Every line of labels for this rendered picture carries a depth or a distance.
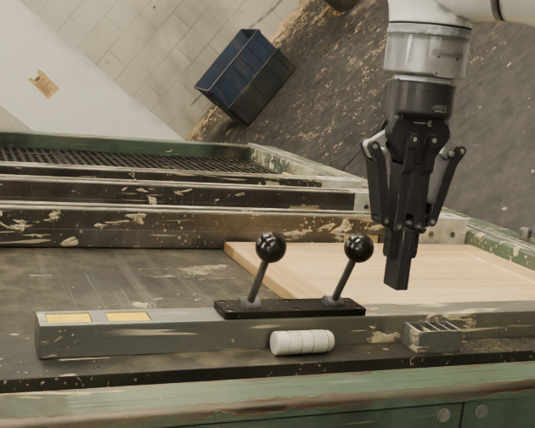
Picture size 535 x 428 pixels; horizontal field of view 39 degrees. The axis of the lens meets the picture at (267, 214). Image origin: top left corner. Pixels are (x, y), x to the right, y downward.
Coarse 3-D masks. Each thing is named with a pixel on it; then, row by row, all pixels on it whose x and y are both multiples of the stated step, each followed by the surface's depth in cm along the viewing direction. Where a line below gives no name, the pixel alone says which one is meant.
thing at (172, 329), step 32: (96, 320) 89; (128, 320) 90; (160, 320) 92; (192, 320) 93; (224, 320) 94; (256, 320) 96; (288, 320) 98; (320, 320) 99; (352, 320) 101; (384, 320) 103; (416, 320) 105; (448, 320) 107; (480, 320) 109; (512, 320) 111; (64, 352) 88; (96, 352) 89; (128, 352) 90; (160, 352) 92
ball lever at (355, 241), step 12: (348, 240) 95; (360, 240) 94; (348, 252) 95; (360, 252) 94; (372, 252) 95; (348, 264) 97; (348, 276) 98; (336, 288) 100; (324, 300) 102; (336, 300) 101
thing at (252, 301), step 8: (272, 232) 91; (256, 240) 91; (264, 240) 90; (272, 240) 90; (280, 240) 90; (256, 248) 91; (264, 248) 90; (272, 248) 90; (280, 248) 90; (264, 256) 90; (272, 256) 90; (280, 256) 90; (264, 264) 93; (264, 272) 93; (256, 280) 94; (256, 288) 95; (248, 296) 97; (256, 296) 98; (240, 304) 97; (248, 304) 97; (256, 304) 97
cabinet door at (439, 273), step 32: (256, 256) 136; (288, 256) 140; (320, 256) 142; (384, 256) 148; (416, 256) 150; (448, 256) 153; (480, 256) 155; (288, 288) 118; (320, 288) 121; (352, 288) 123; (384, 288) 125; (416, 288) 127; (448, 288) 129; (480, 288) 132; (512, 288) 134
